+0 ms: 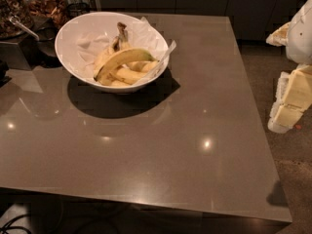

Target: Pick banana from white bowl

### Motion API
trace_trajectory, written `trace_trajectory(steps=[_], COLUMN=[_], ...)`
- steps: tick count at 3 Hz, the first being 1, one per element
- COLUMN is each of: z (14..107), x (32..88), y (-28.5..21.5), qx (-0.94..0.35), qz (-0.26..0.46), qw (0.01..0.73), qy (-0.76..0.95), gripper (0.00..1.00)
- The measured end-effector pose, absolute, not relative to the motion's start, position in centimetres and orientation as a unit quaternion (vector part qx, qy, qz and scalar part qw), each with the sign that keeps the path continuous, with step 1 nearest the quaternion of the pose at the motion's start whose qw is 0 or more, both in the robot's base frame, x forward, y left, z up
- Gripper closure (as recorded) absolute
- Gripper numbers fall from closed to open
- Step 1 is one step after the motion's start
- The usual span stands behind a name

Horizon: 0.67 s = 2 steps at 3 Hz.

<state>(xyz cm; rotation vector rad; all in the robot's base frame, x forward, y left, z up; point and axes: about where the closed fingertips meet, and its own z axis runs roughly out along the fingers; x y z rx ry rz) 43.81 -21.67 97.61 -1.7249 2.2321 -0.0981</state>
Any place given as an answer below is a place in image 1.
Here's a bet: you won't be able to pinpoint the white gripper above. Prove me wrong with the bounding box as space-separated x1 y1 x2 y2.
266 0 312 134

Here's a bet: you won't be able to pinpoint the yellow banana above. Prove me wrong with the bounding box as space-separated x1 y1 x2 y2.
94 48 155 81

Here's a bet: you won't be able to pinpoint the white ceramic bowl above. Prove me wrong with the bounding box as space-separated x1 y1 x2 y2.
55 12 170 94

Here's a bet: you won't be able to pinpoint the white paper bowl liner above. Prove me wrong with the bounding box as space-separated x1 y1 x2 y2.
75 16 177 87

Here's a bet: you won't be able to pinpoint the glass jar with dried fruit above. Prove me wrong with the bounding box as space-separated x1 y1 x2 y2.
26 0 68 29

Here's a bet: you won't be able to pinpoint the glass jar with granola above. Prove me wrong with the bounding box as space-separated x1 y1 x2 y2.
0 0 34 39

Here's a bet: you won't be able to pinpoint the metal scoop handle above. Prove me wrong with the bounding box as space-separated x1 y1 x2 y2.
9 16 40 41

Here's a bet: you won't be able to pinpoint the black cables under table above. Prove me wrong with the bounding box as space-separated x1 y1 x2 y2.
0 214 33 234

